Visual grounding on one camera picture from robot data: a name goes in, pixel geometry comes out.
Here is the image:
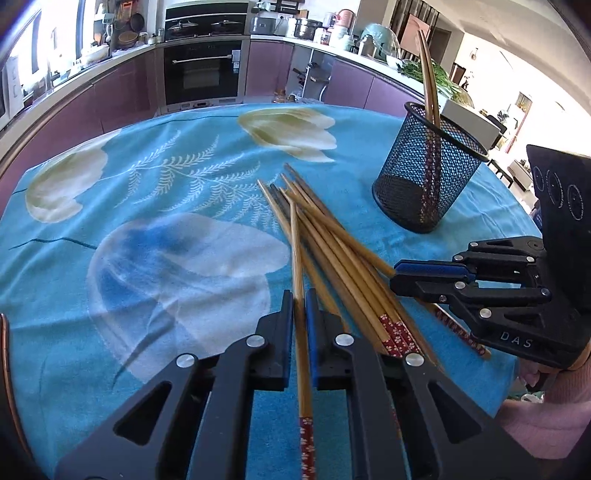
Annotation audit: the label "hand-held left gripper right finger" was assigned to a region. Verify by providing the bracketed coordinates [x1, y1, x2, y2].
[305, 288, 539, 480]

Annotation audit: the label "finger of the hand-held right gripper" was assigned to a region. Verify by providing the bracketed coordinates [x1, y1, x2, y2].
[389, 271, 590, 370]
[394, 235, 548, 291]

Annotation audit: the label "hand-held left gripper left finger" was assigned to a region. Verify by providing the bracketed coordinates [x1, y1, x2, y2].
[54, 290, 296, 480]

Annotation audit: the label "bamboo chopstick red patterned end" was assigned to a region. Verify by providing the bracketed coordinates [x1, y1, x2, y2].
[288, 202, 317, 480]
[422, 32, 443, 223]

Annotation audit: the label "black mesh holder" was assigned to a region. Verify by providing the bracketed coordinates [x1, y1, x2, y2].
[372, 102, 490, 233]

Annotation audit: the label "group of bamboo chopsticks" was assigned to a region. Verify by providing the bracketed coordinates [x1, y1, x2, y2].
[257, 163, 492, 370]

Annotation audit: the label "person's right forearm pink sleeve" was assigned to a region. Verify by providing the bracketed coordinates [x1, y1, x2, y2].
[501, 344, 591, 462]

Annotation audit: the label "blue floral tablecloth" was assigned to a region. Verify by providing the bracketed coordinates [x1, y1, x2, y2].
[0, 102, 543, 480]

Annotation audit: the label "purple kitchen cabinet run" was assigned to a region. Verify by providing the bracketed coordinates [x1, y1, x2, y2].
[0, 48, 162, 185]
[323, 58, 446, 121]
[245, 39, 296, 99]

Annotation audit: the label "green leafy vegetables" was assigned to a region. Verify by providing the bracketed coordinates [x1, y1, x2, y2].
[398, 59, 464, 99]

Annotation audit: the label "clear glass dome cover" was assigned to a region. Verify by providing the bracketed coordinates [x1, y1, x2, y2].
[360, 23, 401, 62]

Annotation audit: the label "stainless steel pot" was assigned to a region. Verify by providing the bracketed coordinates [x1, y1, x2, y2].
[294, 18, 322, 41]

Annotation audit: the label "black built-in oven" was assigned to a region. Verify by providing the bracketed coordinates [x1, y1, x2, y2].
[163, 40, 244, 108]

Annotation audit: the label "dark copper-rimmed object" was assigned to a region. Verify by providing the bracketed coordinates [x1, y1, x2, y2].
[0, 313, 34, 480]

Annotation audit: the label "silver countertop appliance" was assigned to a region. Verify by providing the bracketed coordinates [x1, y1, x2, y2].
[250, 16, 279, 36]

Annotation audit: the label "black integrated stove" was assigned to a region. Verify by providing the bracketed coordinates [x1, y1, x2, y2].
[164, 4, 250, 42]

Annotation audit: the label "pink wall board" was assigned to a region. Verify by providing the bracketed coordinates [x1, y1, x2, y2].
[401, 14, 433, 57]

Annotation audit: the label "black wall shelf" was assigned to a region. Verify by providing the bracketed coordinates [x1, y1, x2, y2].
[256, 0, 299, 14]

